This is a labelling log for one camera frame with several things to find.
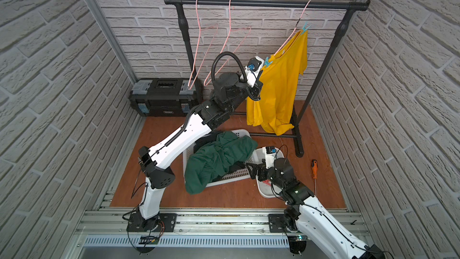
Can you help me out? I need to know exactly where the yellow t-shirt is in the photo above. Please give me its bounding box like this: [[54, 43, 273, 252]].
[[246, 31, 309, 136]]

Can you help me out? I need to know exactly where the teal clothespin yellow shirt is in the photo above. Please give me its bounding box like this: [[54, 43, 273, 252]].
[[264, 57, 273, 67], [301, 22, 311, 34]]

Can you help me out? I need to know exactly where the green t-shirt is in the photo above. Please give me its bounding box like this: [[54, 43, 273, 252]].
[[184, 132, 258, 195]]

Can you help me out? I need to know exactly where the pink hanger of black shirt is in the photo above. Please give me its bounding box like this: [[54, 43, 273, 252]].
[[187, 0, 219, 90]]

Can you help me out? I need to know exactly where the pink hanger of yellow shirt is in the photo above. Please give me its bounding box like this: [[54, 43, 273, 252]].
[[274, 0, 311, 55]]

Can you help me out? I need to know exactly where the black t-shirt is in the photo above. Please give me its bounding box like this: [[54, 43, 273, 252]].
[[187, 139, 252, 186]]

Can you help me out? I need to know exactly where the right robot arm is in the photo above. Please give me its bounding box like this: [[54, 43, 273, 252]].
[[246, 158, 393, 259]]

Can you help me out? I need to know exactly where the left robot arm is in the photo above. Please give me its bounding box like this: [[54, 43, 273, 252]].
[[126, 51, 265, 232]]

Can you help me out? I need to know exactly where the white plastic tray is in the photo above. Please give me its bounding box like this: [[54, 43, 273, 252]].
[[252, 148, 284, 199]]

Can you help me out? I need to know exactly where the orange black screwdriver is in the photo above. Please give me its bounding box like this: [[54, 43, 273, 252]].
[[311, 160, 318, 194]]

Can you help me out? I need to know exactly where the black toolbox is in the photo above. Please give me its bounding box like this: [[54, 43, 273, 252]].
[[128, 78, 203, 117]]

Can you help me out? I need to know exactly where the black clothes rack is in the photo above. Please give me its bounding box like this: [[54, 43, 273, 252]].
[[164, 0, 371, 158]]

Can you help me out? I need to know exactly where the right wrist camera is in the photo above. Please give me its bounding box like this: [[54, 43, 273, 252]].
[[261, 146, 277, 169]]

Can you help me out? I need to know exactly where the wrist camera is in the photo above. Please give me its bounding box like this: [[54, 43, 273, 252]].
[[261, 146, 277, 169], [244, 56, 265, 88]]

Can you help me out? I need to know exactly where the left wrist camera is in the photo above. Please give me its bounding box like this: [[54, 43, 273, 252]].
[[244, 56, 265, 88]]

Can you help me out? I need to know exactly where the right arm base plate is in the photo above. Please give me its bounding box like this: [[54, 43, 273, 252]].
[[268, 213, 298, 234]]

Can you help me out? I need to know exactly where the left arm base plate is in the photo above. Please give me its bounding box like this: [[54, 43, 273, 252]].
[[126, 212, 177, 233]]

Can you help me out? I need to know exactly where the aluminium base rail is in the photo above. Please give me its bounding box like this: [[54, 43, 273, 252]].
[[63, 207, 310, 259]]

